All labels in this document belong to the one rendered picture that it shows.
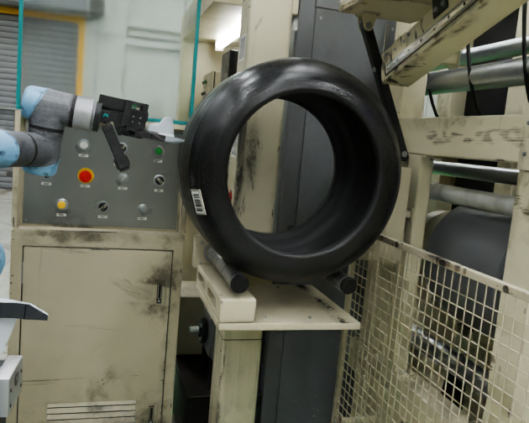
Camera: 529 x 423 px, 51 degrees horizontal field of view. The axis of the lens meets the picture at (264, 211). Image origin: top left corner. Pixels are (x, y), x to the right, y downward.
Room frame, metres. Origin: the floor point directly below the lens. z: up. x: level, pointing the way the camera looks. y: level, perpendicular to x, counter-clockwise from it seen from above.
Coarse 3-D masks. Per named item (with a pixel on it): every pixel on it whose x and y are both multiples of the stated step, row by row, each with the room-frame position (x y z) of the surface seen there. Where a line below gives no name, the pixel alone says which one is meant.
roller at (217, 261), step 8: (208, 248) 1.59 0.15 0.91; (208, 256) 1.55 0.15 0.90; (216, 256) 1.48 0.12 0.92; (216, 264) 1.44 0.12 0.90; (224, 264) 1.38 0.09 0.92; (224, 272) 1.34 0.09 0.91; (232, 272) 1.30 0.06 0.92; (240, 272) 1.30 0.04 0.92; (232, 280) 1.26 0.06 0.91; (240, 280) 1.26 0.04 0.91; (248, 280) 1.27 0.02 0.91; (232, 288) 1.26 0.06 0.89; (240, 288) 1.27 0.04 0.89
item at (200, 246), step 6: (198, 234) 1.60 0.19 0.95; (198, 240) 1.58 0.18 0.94; (204, 240) 1.59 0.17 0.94; (198, 246) 1.58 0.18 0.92; (204, 246) 1.59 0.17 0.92; (210, 246) 1.59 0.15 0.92; (198, 252) 1.58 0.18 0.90; (204, 252) 1.58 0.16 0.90; (192, 258) 1.60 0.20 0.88; (198, 258) 1.58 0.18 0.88; (204, 258) 1.59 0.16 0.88; (192, 264) 1.59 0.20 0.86
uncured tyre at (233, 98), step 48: (240, 96) 1.27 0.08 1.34; (288, 96) 1.57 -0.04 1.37; (336, 96) 1.32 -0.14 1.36; (192, 144) 1.27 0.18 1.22; (336, 144) 1.62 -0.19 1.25; (384, 144) 1.36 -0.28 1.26; (336, 192) 1.62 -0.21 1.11; (384, 192) 1.37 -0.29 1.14; (240, 240) 1.27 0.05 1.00; (288, 240) 1.58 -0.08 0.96; (336, 240) 1.54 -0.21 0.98
